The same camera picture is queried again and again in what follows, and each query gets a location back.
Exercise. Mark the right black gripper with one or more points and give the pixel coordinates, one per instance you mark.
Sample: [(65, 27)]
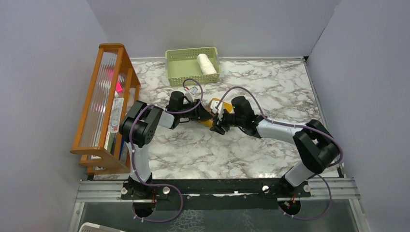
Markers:
[(221, 129)]

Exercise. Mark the white cream towel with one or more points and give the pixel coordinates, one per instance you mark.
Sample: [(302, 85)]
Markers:
[(205, 64)]

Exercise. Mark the yellow towel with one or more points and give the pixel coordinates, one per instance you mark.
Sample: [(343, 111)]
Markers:
[(209, 122)]

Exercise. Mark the pink object in rack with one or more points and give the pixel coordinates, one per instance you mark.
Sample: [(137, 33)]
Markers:
[(119, 89)]

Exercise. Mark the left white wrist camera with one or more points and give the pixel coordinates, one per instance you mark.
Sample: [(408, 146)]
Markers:
[(191, 93)]

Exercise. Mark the wooden rack with clear panel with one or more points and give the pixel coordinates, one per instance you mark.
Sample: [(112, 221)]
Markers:
[(97, 139)]

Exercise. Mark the aluminium frame rail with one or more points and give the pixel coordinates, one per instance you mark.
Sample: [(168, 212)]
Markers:
[(334, 206)]

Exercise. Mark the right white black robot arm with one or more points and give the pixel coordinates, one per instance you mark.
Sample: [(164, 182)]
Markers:
[(313, 142)]

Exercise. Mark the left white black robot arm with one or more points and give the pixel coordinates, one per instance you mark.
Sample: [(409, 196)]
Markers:
[(139, 126)]

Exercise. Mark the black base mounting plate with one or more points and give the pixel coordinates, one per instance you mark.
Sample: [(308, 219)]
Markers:
[(211, 194)]

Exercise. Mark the white basket corner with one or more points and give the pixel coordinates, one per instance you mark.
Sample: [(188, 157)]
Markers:
[(91, 227)]

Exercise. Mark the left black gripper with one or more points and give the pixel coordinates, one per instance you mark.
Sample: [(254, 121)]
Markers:
[(199, 113)]

